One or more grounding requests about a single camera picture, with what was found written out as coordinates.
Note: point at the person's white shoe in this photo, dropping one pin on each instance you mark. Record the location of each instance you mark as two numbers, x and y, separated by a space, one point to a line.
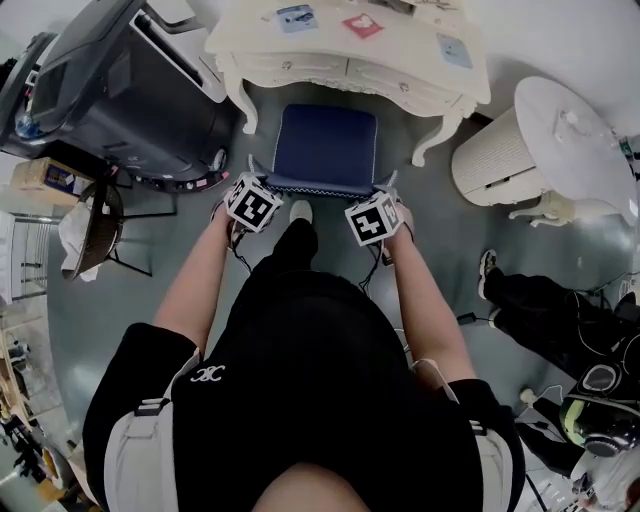
301 210

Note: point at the red and white card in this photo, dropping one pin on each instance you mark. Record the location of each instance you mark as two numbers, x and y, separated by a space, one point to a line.
363 26

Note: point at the white cloth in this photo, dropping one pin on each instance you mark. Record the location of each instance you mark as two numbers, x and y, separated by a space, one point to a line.
75 235

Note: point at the black mesh chair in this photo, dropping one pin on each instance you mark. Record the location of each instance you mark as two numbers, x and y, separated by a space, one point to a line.
105 225

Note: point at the blue cushioned stool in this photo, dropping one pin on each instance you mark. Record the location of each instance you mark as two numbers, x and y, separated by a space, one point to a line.
325 145

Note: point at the person's right forearm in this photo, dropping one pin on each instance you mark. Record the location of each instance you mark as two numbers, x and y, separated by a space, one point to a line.
425 300

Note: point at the white ribbed cylindrical bin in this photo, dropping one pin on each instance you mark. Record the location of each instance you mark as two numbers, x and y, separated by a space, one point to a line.
495 160

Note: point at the person's left forearm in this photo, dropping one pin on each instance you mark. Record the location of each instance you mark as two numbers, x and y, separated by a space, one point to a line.
195 280

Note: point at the pale blue card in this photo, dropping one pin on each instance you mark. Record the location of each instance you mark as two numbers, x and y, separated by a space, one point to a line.
454 50

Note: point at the cream carved dressing table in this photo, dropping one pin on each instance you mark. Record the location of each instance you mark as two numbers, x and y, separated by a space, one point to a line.
325 50

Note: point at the person's black trouser leg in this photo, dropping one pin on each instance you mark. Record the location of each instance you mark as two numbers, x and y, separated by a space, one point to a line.
295 245

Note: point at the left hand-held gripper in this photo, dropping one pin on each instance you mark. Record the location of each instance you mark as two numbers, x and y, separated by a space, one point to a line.
253 202

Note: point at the blue card with picture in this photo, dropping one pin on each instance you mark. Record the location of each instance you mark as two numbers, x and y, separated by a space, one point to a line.
297 18

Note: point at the black power adapter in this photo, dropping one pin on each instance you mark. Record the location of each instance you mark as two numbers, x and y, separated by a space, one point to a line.
466 318

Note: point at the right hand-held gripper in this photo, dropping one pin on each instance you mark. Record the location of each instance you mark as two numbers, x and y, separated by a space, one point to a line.
372 221

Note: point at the brown cardboard box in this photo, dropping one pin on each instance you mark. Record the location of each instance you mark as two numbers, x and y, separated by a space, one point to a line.
45 180

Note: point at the large black wheeled machine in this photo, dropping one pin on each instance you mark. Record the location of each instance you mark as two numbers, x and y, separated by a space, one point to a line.
125 100

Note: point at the round white side table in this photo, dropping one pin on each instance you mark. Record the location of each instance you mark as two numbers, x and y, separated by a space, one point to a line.
565 150

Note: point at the person's black shirt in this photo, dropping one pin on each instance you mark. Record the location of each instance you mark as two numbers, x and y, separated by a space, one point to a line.
320 380

